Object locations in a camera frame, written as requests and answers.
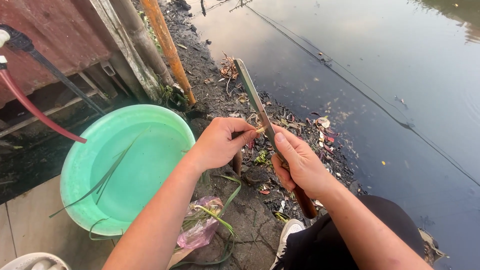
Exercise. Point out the person's right hand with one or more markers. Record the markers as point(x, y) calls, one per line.
point(303, 165)

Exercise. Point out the person's left hand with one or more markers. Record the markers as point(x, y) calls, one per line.
point(217, 144)

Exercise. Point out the green onion stalk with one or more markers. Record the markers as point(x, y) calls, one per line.
point(261, 129)

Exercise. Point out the heap of dead leaves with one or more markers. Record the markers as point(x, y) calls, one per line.
point(300, 142)

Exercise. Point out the bunch of green onions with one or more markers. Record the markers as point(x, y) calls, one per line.
point(213, 217)

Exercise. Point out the white sneaker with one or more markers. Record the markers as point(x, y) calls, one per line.
point(287, 240)

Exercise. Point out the pink plastic bag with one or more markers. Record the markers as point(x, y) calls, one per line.
point(198, 225)

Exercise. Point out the green plastic basin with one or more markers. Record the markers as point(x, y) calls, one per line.
point(127, 168)

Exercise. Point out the orange bamboo pole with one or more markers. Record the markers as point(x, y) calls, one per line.
point(168, 48)

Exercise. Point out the long green onion leaf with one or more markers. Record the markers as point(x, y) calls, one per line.
point(105, 176)

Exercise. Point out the grey bamboo pole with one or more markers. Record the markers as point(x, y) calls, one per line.
point(142, 41)

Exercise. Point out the rusty corrugated metal sheet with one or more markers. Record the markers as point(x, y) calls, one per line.
point(52, 41)

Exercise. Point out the white plastic basket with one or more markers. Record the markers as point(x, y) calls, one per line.
point(33, 261)

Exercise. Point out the white pipe fitting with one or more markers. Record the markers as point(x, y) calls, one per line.
point(3, 41)

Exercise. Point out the weathered wooden post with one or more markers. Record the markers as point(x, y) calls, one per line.
point(123, 48)

